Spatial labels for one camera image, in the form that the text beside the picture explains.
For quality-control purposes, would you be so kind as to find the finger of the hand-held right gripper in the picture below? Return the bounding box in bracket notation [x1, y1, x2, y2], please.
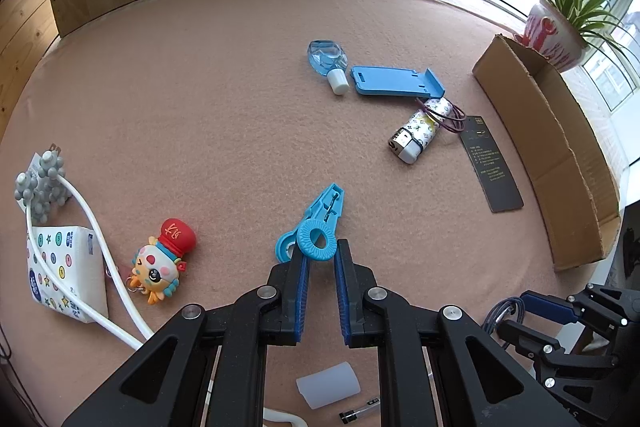
[520, 289, 588, 325]
[497, 319, 568, 360]

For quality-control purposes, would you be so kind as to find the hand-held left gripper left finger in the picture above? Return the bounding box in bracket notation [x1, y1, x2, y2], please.
[62, 248, 311, 427]

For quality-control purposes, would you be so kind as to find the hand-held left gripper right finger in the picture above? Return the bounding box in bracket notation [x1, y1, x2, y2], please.
[334, 239, 583, 427]

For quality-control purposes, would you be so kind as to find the translucent white cap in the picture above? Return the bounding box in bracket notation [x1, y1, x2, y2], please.
[295, 361, 362, 410]

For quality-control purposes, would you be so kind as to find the blue plastic clip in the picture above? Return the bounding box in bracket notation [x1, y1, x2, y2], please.
[274, 183, 346, 264]

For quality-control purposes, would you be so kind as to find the cartoon figure keychain red hat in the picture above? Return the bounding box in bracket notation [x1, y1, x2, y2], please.
[127, 218, 197, 306]

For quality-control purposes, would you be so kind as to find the black printed card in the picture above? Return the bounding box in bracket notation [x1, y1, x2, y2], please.
[459, 115, 524, 214]

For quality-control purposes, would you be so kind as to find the cardboard box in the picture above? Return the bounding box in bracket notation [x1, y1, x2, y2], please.
[471, 33, 622, 273]

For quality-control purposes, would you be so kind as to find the white patterned lighter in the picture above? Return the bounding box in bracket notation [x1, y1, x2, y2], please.
[389, 97, 455, 164]

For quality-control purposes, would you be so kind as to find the purple hair tie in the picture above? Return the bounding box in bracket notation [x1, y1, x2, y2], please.
[421, 98, 467, 136]

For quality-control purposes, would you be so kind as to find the blue phone stand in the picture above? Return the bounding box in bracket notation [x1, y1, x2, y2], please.
[350, 66, 446, 100]

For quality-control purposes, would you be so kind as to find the white patterned tissue pack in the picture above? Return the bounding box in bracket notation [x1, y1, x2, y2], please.
[26, 224, 110, 325]

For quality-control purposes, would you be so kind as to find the clear blue faceted bottle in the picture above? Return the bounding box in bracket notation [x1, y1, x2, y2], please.
[306, 39, 349, 96]

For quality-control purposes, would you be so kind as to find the grey ball roller massager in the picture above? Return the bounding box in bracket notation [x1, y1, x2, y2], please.
[14, 148, 307, 427]

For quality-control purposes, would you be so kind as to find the spider plant in red-white pot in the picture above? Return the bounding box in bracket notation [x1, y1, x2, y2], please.
[502, 0, 640, 75]

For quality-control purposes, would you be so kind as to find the knotty pine wood board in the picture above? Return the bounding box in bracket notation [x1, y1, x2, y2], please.
[0, 0, 61, 148]

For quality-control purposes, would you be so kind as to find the white wall charger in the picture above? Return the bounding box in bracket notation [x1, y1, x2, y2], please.
[22, 146, 65, 208]

